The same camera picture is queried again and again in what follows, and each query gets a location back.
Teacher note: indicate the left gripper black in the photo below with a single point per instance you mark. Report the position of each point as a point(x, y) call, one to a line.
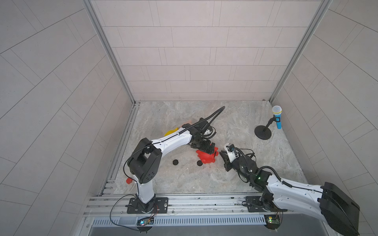
point(204, 147)

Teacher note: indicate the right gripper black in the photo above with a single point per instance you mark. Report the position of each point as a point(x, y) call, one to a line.
point(226, 161)

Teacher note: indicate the red piggy bank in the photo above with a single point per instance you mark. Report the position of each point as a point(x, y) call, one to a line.
point(207, 158)

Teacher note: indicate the yellow piggy bank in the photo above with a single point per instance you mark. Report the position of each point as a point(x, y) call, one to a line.
point(171, 131)

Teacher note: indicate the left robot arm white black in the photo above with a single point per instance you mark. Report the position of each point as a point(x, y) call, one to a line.
point(145, 159)

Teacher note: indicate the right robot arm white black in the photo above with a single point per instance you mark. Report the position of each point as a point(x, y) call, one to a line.
point(327, 202)

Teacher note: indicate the black microphone stand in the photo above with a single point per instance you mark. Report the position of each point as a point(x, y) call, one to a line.
point(263, 132)

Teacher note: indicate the right controller board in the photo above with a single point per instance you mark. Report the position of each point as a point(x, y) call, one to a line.
point(273, 222)

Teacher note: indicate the controller board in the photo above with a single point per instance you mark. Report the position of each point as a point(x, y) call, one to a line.
point(273, 222)
point(145, 224)

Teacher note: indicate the blue toy microphone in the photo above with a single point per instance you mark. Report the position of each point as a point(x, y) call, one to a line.
point(277, 111)

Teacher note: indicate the left controller board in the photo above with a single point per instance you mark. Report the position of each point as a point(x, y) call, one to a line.
point(145, 224)

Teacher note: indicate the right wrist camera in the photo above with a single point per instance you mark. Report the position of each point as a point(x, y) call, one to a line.
point(230, 149)

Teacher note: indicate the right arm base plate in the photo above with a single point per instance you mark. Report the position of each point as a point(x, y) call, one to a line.
point(255, 204)

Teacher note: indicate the aluminium rail frame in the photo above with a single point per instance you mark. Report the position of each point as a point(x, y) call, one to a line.
point(213, 214)

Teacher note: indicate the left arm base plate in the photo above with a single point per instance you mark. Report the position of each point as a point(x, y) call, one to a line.
point(156, 205)

